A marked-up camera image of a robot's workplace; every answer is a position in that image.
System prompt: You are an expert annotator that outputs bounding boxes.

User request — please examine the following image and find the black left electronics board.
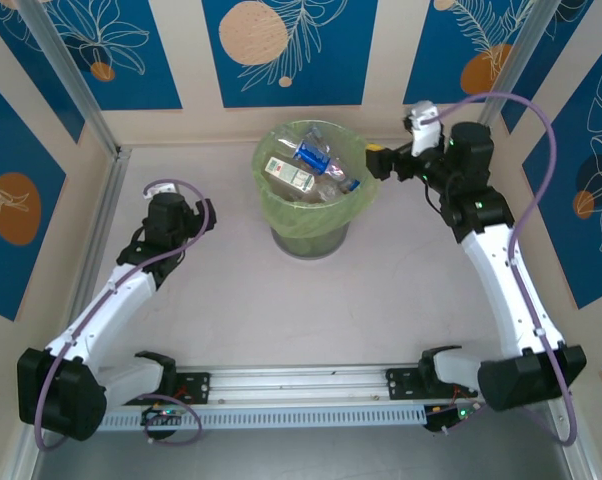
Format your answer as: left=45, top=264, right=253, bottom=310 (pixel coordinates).
left=140, top=405, right=187, bottom=427

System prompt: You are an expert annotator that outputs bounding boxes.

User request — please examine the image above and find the black electronics board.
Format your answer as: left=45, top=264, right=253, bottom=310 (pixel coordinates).
left=423, top=402, right=482, bottom=434
left=140, top=405, right=187, bottom=427

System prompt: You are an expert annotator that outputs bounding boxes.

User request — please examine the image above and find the aluminium table edge profile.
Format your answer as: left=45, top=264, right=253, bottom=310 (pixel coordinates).
left=470, top=144, right=597, bottom=480
left=3, top=147, right=133, bottom=480

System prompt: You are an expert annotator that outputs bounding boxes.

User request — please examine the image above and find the green plastic bin liner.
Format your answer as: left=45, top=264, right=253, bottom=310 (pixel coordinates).
left=252, top=119, right=382, bottom=240

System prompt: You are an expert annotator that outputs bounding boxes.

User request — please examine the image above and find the green white label clear bottle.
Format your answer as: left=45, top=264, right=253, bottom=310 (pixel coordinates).
left=263, top=155, right=316, bottom=194

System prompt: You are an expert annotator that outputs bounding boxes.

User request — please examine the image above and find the blue label clear water bottle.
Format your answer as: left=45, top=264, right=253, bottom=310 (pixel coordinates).
left=293, top=127, right=333, bottom=175

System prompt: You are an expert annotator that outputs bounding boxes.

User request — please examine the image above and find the grey slotted cable duct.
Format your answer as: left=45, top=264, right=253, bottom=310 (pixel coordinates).
left=100, top=403, right=428, bottom=432

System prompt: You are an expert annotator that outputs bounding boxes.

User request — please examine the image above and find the aluminium frame post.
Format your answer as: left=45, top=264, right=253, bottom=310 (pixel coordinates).
left=15, top=0, right=132, bottom=161
left=468, top=0, right=552, bottom=149

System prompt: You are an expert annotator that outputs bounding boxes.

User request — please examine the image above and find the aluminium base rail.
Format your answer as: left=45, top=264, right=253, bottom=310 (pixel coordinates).
left=175, top=363, right=422, bottom=403

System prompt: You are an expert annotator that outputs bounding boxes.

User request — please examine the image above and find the black right electronics board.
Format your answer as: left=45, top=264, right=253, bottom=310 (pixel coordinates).
left=423, top=402, right=482, bottom=434

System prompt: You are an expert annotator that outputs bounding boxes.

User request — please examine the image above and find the grey round waste bin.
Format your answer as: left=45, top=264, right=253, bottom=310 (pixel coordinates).
left=252, top=119, right=382, bottom=259

